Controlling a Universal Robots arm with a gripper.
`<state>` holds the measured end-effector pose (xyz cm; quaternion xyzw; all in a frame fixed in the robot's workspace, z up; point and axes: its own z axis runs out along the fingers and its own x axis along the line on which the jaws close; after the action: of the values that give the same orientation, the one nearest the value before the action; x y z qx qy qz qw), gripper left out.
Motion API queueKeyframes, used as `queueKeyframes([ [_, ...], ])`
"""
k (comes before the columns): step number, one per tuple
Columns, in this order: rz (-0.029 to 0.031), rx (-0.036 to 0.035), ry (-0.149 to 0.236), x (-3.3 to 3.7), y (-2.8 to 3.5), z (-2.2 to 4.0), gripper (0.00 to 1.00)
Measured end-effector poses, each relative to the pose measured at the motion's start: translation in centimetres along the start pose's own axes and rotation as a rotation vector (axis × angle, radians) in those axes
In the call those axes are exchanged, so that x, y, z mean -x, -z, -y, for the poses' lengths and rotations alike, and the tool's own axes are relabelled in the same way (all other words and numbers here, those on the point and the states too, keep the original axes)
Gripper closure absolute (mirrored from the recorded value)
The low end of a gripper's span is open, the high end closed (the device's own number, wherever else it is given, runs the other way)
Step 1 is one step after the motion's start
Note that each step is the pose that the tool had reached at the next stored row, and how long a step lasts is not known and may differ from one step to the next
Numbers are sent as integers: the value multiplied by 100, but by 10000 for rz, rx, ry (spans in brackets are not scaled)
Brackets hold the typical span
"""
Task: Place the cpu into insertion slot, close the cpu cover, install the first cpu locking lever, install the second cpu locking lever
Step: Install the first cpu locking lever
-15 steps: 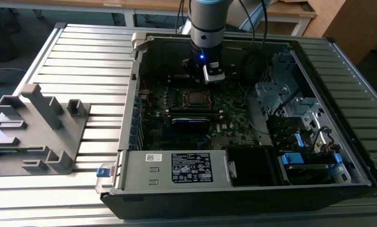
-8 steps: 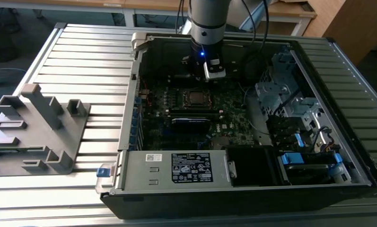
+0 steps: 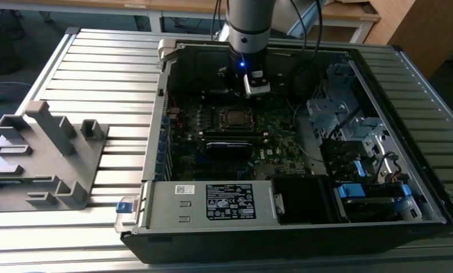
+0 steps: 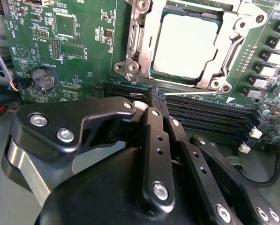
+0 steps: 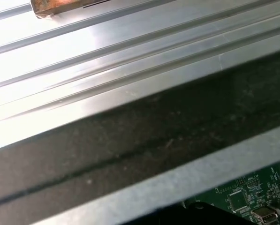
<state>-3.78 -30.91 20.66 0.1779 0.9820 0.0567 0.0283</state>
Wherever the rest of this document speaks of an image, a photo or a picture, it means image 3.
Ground grey plastic parts rack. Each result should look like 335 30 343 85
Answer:
0 100 110 213

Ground black hard disk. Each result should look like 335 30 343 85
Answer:
341 197 396 223

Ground silver power supply unit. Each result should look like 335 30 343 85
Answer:
137 180 278 228

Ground wooden desk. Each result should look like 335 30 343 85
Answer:
0 0 380 43

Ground black rating label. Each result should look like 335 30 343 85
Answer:
205 183 255 220

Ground chipset heatsink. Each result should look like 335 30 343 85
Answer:
254 164 277 179

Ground metal drive cage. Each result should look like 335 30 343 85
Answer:
305 53 415 183

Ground black graphics card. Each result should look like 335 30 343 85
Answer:
205 141 254 159

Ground metal socket cover frame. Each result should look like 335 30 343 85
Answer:
218 107 255 131

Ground black PC case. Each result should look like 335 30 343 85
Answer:
113 38 453 265

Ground black office chair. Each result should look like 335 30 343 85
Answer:
0 8 28 76

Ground thick black cable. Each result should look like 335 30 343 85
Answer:
289 61 325 100

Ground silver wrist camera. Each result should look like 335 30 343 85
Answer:
242 71 271 98

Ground blue release tab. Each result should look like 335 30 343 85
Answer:
115 200 134 214

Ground green motherboard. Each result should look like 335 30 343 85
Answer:
161 90 319 183

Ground blue disk carrier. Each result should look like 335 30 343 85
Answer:
346 159 365 177
334 183 415 224

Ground wooden cabinet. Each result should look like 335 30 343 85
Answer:
363 0 453 79

